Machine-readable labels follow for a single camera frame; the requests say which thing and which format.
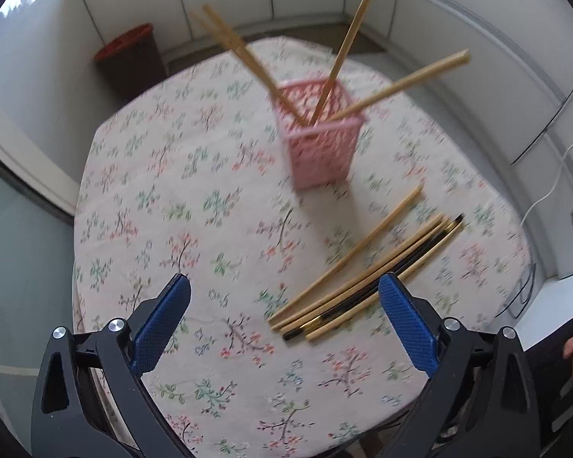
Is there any bamboo chopstick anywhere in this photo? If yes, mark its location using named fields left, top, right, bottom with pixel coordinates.
left=305, top=214, right=465, bottom=342
left=271, top=213, right=444, bottom=331
left=310, top=0, right=371, bottom=125
left=268, top=183, right=424, bottom=327
left=200, top=3, right=312, bottom=127
left=188, top=8, right=308, bottom=127
left=327, top=48, right=471, bottom=122

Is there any bamboo chopstick on table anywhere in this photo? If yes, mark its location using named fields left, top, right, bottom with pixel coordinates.
left=271, top=213, right=444, bottom=331
left=305, top=214, right=465, bottom=342
left=268, top=183, right=424, bottom=327

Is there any floral tablecloth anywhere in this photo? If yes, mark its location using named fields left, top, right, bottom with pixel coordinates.
left=74, top=54, right=530, bottom=457

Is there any black gold-banded chopstick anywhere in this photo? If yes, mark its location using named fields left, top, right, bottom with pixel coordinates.
left=279, top=213, right=465, bottom=341

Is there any pink perforated plastic basket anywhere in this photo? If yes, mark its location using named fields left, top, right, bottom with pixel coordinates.
left=272, top=82, right=367, bottom=190

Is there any brown waste bin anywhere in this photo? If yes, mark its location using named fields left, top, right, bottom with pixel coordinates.
left=94, top=23, right=167, bottom=103

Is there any white power cable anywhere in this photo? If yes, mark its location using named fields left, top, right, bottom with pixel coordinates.
left=520, top=128, right=573, bottom=235

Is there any black cable on floor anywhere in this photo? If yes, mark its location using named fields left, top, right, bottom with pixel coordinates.
left=494, top=261, right=538, bottom=321

